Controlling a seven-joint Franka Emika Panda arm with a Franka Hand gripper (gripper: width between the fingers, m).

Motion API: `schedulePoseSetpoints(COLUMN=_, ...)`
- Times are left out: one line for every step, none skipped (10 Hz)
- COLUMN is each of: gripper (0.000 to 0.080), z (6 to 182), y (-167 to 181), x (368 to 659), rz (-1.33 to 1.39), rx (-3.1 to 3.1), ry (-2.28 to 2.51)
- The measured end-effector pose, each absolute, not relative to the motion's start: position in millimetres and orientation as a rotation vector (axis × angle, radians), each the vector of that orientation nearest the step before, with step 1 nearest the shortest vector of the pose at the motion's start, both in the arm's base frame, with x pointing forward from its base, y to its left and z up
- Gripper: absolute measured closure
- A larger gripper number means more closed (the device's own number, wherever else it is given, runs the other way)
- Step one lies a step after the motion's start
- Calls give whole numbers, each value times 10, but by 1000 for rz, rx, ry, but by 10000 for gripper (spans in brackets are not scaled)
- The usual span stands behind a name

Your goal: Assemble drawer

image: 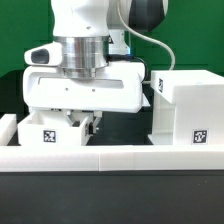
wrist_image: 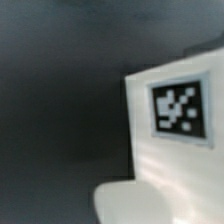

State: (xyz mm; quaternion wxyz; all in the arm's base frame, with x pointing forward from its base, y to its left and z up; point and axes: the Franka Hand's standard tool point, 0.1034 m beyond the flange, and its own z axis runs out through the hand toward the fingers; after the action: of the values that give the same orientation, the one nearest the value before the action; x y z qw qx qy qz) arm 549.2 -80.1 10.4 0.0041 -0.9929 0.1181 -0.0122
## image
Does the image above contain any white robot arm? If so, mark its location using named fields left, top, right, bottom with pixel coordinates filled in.
left=23, top=0, right=168, bottom=126

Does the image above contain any white drawer cabinet box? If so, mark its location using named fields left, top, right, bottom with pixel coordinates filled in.
left=149, top=70, right=224, bottom=145

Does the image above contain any white fence wall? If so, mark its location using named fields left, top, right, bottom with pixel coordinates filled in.
left=0, top=114, right=224, bottom=172

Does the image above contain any grey thin cable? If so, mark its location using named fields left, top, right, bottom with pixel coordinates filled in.
left=116, top=0, right=176, bottom=72

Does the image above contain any white front drawer tray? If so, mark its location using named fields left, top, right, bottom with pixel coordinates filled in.
left=18, top=111, right=93, bottom=147

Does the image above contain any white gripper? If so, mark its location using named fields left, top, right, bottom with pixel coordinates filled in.
left=23, top=42, right=145, bottom=134

